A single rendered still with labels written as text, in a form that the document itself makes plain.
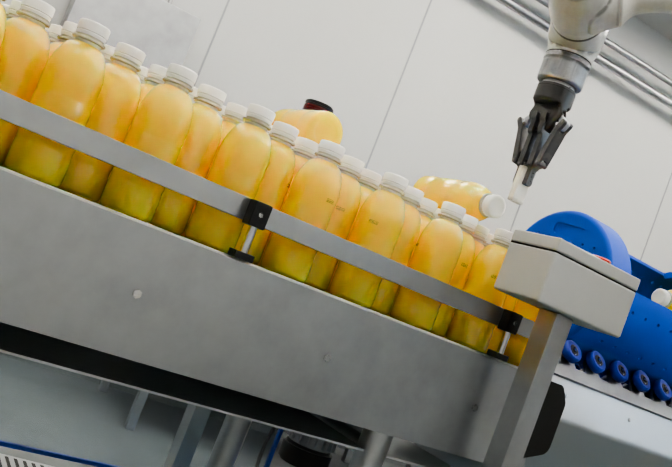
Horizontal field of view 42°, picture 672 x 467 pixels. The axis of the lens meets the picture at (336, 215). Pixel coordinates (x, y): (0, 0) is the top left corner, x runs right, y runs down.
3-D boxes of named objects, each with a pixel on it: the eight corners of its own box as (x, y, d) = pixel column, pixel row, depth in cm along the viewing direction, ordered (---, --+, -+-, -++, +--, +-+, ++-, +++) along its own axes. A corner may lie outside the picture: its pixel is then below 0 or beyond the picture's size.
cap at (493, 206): (500, 213, 150) (507, 214, 149) (482, 219, 149) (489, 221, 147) (497, 191, 149) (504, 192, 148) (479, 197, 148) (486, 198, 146)
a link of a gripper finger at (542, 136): (555, 119, 170) (561, 119, 169) (536, 173, 169) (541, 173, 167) (542, 110, 168) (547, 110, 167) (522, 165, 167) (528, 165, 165)
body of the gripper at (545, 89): (586, 95, 168) (570, 140, 167) (554, 95, 175) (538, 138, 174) (561, 78, 164) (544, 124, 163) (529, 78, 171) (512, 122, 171)
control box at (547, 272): (620, 339, 140) (642, 278, 141) (537, 301, 129) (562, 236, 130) (573, 324, 148) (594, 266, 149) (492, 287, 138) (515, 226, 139)
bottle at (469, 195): (443, 207, 167) (509, 220, 151) (413, 217, 164) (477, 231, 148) (438, 171, 166) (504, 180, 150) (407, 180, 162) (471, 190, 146)
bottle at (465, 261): (396, 318, 147) (436, 215, 149) (426, 330, 151) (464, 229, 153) (423, 329, 141) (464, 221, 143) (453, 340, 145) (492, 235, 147)
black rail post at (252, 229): (252, 264, 117) (275, 207, 117) (233, 256, 115) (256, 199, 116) (245, 261, 118) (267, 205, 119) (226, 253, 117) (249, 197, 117)
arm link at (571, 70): (565, 70, 176) (555, 98, 176) (535, 50, 172) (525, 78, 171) (600, 70, 169) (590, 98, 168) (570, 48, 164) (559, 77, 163)
